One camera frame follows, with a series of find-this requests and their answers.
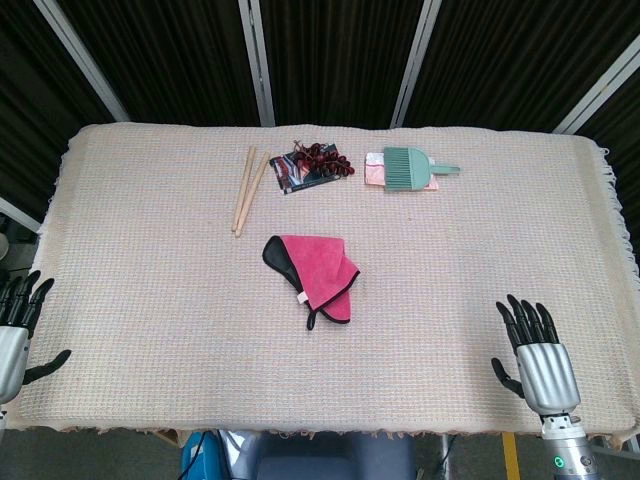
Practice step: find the wooden drumstick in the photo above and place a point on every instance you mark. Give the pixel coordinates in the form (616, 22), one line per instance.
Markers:
(243, 189)
(251, 195)

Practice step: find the dark red grape bunch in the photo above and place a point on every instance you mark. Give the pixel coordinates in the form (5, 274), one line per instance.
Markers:
(320, 157)

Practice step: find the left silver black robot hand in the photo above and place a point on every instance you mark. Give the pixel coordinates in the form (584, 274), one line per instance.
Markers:
(12, 350)

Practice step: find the metal table leg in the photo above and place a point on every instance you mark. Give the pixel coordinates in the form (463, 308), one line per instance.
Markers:
(444, 457)

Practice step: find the green hand brush with dustpan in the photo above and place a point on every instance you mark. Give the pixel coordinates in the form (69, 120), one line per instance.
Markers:
(407, 170)

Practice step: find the grey metal partition post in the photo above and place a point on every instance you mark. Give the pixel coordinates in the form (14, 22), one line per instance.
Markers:
(20, 215)
(78, 55)
(600, 97)
(256, 60)
(417, 60)

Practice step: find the bright blue plastic object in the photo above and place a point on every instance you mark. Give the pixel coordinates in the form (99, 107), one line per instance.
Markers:
(195, 460)

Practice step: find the beige woven tablecloth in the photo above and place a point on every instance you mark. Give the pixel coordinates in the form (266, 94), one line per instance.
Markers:
(150, 300)

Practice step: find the blue-grey robot torso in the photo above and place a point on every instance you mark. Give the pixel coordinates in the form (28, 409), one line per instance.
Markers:
(330, 460)

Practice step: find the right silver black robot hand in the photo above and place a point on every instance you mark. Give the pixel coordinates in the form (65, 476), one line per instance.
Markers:
(547, 375)

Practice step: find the pink cloth with black trim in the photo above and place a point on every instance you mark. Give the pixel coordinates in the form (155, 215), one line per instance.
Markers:
(320, 270)

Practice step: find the small dark printed book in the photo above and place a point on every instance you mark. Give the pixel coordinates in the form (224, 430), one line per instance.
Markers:
(287, 172)

